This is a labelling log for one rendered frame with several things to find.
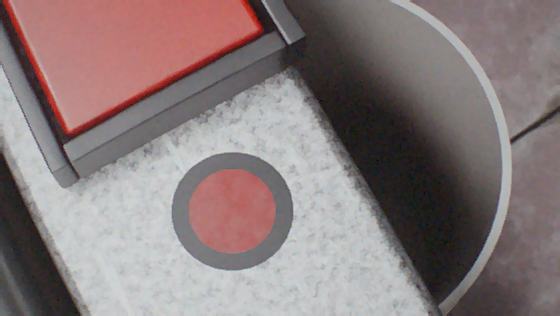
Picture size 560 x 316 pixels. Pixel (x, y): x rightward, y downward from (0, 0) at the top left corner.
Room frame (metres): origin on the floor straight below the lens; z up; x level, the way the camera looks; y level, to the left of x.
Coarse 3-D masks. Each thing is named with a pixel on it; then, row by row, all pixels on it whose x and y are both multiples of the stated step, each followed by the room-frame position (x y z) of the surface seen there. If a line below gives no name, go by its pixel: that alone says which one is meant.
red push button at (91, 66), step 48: (48, 0) 0.14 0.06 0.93; (96, 0) 0.14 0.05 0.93; (144, 0) 0.13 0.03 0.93; (192, 0) 0.13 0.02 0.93; (240, 0) 0.13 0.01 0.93; (48, 48) 0.12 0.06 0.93; (96, 48) 0.12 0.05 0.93; (144, 48) 0.12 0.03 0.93; (192, 48) 0.12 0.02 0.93; (48, 96) 0.11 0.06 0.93; (96, 96) 0.11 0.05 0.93; (144, 96) 0.11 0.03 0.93
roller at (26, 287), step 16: (0, 208) 0.09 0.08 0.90; (0, 224) 0.08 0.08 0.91; (0, 240) 0.08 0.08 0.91; (16, 240) 0.08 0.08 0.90; (0, 256) 0.07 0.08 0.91; (16, 256) 0.07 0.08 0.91; (0, 272) 0.07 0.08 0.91; (16, 272) 0.07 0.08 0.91; (32, 272) 0.07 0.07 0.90; (0, 288) 0.06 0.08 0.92; (16, 288) 0.06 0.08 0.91; (32, 288) 0.06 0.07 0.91; (0, 304) 0.06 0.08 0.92; (16, 304) 0.06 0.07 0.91; (32, 304) 0.06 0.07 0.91; (48, 304) 0.06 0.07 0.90
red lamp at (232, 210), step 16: (208, 176) 0.09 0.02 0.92; (224, 176) 0.09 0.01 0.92; (240, 176) 0.09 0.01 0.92; (256, 176) 0.09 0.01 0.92; (208, 192) 0.08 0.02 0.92; (224, 192) 0.08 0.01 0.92; (240, 192) 0.08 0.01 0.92; (256, 192) 0.08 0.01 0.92; (192, 208) 0.08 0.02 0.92; (208, 208) 0.08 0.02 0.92; (224, 208) 0.08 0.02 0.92; (240, 208) 0.08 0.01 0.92; (256, 208) 0.08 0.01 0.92; (272, 208) 0.08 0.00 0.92; (192, 224) 0.08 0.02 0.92; (208, 224) 0.08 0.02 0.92; (224, 224) 0.07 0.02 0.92; (240, 224) 0.07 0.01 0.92; (256, 224) 0.07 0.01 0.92; (208, 240) 0.07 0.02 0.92; (224, 240) 0.07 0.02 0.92; (240, 240) 0.07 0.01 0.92; (256, 240) 0.07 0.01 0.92
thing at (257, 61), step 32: (256, 0) 0.13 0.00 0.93; (0, 32) 0.13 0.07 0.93; (288, 32) 0.12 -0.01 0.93; (0, 64) 0.12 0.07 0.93; (224, 64) 0.11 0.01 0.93; (256, 64) 0.11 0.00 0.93; (288, 64) 0.12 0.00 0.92; (32, 96) 0.11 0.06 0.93; (160, 96) 0.11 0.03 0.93; (192, 96) 0.10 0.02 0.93; (224, 96) 0.11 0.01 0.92; (32, 128) 0.10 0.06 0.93; (96, 128) 0.10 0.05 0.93; (128, 128) 0.10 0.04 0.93; (160, 128) 0.10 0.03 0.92; (64, 160) 0.09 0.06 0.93; (96, 160) 0.09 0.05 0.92
